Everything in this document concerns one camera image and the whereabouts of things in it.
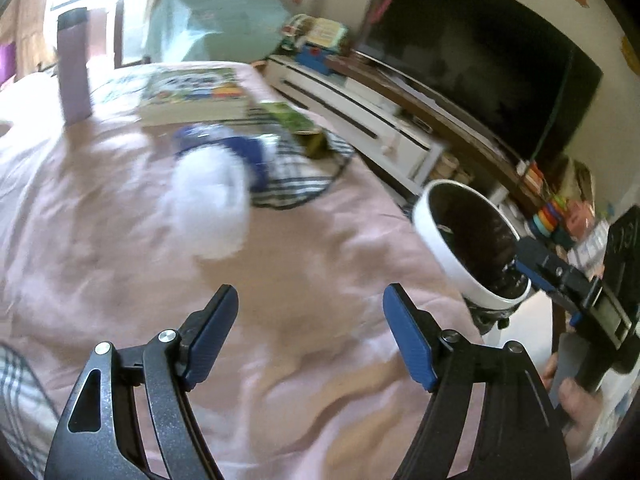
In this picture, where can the black flat television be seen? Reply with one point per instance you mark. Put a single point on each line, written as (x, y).
(494, 64)

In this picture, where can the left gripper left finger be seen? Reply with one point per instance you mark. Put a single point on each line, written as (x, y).
(98, 435)

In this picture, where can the pink bed sheet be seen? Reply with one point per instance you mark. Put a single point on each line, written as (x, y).
(309, 384)

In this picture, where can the white TV cabinet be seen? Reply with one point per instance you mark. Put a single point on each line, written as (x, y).
(403, 153)

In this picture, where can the colourful toy stack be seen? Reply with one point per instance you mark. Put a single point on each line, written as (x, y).
(311, 41)

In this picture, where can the blue white crumpled bag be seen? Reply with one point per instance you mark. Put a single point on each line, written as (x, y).
(255, 150)

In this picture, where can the stack of books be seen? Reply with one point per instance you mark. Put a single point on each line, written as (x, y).
(195, 95)

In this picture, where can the white foam fruit net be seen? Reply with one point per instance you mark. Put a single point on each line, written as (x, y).
(210, 200)

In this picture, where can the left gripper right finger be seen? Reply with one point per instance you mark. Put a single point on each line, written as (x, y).
(518, 436)

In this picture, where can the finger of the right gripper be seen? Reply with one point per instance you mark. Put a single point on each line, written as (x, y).
(564, 284)

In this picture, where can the white round trash bin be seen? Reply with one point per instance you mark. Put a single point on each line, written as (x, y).
(473, 242)

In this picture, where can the green snack wrapper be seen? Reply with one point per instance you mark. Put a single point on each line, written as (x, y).
(308, 135)

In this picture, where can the person's right hand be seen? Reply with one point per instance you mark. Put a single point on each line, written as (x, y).
(584, 410)

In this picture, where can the purple thermos bottle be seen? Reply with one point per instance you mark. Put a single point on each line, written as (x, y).
(73, 84)

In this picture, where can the plaid cloth mat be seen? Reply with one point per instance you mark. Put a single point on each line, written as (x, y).
(28, 418)
(294, 178)

